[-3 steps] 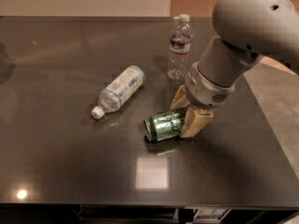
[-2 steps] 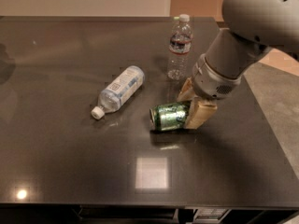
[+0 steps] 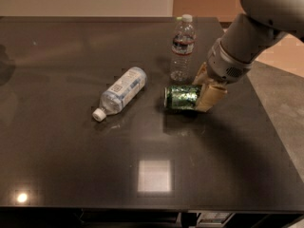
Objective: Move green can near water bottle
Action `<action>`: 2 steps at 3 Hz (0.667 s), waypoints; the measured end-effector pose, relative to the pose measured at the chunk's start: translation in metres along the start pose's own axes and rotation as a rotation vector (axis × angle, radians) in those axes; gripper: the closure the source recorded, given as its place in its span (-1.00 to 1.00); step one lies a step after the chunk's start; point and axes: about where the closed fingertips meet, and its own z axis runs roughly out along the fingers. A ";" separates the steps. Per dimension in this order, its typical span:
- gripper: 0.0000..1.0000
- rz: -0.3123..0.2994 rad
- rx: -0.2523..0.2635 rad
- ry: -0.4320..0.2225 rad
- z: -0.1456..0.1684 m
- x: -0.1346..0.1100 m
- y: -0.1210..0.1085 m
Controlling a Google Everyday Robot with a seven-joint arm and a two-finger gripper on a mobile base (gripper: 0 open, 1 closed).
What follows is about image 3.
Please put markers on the grey-white gripper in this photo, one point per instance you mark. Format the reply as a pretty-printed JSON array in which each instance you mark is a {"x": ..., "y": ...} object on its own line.
[{"x": 225, "y": 65}]

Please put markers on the green soda can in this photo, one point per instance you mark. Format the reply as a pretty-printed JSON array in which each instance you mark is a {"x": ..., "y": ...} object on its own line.
[{"x": 181, "y": 97}]

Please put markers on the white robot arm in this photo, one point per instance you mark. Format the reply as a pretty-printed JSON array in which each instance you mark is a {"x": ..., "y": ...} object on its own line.
[{"x": 262, "y": 24}]

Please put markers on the upright clear water bottle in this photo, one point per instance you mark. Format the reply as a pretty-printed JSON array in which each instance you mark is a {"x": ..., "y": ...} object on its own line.
[{"x": 183, "y": 43}]

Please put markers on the lying white-label plastic bottle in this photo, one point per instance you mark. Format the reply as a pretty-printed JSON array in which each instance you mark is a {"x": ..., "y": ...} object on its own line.
[{"x": 119, "y": 95}]

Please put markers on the dark drawer under table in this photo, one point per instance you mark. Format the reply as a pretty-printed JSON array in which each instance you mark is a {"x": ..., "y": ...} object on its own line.
[{"x": 212, "y": 219}]

